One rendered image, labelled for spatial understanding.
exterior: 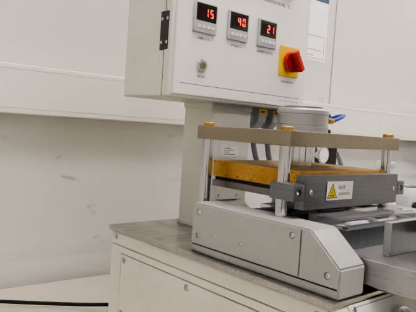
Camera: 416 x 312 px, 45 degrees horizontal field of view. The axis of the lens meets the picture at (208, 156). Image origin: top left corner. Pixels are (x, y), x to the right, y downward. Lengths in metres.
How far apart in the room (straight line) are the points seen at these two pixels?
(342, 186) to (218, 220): 0.17
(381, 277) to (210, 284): 0.23
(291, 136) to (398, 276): 0.20
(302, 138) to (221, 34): 0.27
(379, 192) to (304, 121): 0.16
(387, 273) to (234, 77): 0.43
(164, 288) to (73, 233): 0.46
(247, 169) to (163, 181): 0.59
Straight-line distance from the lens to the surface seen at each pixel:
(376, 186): 0.79
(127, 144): 1.24
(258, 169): 0.72
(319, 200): 0.68
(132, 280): 0.86
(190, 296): 0.74
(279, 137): 0.65
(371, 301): 0.63
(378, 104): 1.96
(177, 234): 0.84
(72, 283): 1.18
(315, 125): 0.77
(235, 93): 0.87
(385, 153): 0.85
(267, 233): 0.63
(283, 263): 0.62
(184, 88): 0.79
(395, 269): 0.60
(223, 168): 0.77
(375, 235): 0.69
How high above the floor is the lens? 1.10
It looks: 3 degrees down
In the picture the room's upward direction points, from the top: 4 degrees clockwise
